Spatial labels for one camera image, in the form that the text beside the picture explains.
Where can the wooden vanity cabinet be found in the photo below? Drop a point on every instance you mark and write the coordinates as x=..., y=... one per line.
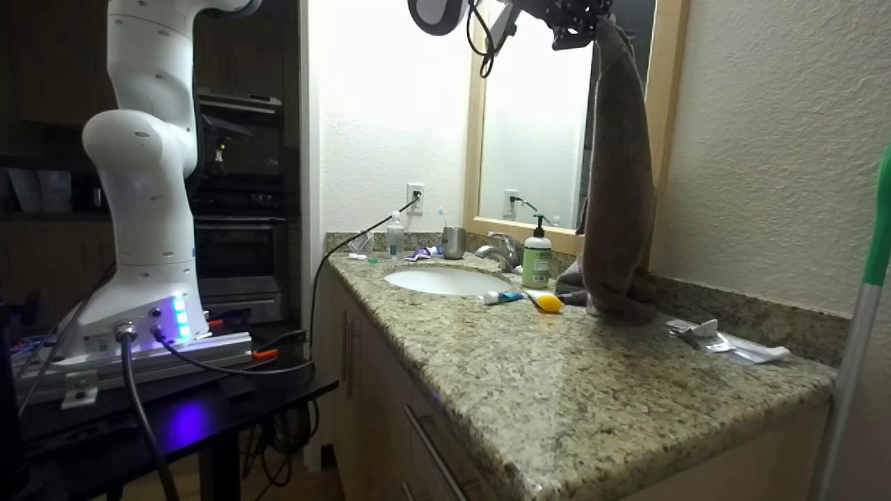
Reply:
x=450, y=398

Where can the black robot table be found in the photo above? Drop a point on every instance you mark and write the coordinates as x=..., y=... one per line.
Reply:
x=54, y=455

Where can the green white toothpaste tube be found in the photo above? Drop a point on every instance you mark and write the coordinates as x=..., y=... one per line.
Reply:
x=504, y=295

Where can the yellow small object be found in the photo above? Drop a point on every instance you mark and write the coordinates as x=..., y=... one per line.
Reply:
x=544, y=300

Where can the metal cup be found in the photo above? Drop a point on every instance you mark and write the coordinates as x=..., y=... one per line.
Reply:
x=452, y=243

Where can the dark shelving unit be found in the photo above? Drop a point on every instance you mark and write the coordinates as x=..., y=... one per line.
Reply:
x=56, y=232

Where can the green and white mop handle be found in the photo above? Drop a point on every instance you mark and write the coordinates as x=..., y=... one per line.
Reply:
x=859, y=332

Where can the white wall outlet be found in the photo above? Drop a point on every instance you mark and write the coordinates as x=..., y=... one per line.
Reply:
x=415, y=197

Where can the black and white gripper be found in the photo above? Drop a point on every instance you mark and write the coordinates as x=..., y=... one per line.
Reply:
x=575, y=23

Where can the clear solution bottle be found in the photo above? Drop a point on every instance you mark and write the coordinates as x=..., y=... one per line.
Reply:
x=394, y=234

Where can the grey towel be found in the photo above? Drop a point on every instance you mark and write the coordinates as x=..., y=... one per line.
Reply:
x=611, y=271

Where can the white oval sink basin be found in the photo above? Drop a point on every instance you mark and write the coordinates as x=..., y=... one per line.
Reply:
x=446, y=278

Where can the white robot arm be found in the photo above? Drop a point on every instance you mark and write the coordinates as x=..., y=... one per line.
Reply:
x=146, y=147

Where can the wood framed mirror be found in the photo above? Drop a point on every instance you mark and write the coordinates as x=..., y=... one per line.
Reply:
x=528, y=143

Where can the chrome faucet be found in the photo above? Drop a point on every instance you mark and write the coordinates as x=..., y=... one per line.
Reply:
x=503, y=250

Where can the crumpled white paper wrapper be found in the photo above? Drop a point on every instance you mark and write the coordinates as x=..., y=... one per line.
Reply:
x=707, y=338

